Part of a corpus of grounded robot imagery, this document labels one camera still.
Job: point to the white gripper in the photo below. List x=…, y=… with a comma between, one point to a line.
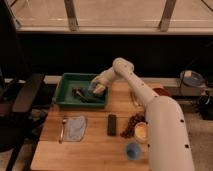
x=95, y=89

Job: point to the dark sponge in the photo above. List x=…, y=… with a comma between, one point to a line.
x=81, y=94

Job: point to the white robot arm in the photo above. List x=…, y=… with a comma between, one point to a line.
x=168, y=142

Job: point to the green plastic tray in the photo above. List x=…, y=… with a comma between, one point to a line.
x=63, y=94

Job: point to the black rectangular remote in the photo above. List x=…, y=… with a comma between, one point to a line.
x=112, y=125

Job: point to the light blue cloth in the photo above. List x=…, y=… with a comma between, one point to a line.
x=75, y=128

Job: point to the dark red grape bunch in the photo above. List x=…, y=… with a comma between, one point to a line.
x=129, y=130

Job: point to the red bowl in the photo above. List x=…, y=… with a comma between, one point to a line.
x=162, y=92

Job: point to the small blue cup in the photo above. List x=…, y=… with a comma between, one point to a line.
x=133, y=151

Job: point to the black chair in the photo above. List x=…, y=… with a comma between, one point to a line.
x=15, y=122

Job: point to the round blue grey device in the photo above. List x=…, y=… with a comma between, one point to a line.
x=191, y=78

